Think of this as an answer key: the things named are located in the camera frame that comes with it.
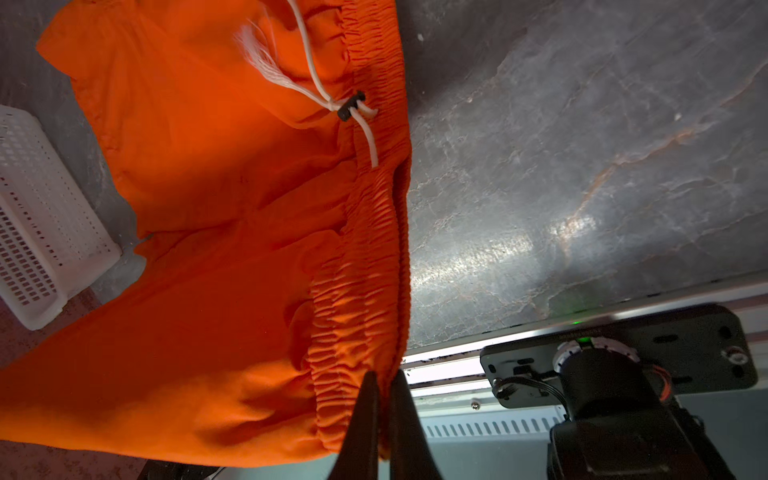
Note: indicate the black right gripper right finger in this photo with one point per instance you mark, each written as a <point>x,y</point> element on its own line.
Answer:
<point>410,456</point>

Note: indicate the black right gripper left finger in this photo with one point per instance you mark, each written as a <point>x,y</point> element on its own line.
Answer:
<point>358,457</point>

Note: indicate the orange shorts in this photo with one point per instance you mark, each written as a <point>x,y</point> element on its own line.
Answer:
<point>264,147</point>

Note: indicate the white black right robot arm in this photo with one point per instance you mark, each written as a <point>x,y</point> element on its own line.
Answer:
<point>617,427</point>

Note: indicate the white plastic laundry basket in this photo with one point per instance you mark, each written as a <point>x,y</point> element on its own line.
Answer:
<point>53,245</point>

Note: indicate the aluminium front rail frame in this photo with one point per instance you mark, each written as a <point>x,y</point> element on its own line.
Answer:
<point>449,378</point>

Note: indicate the white slotted cable duct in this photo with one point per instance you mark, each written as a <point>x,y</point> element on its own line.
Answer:
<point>506,424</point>

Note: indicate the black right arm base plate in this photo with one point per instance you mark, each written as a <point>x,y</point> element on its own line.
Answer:
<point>692,350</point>

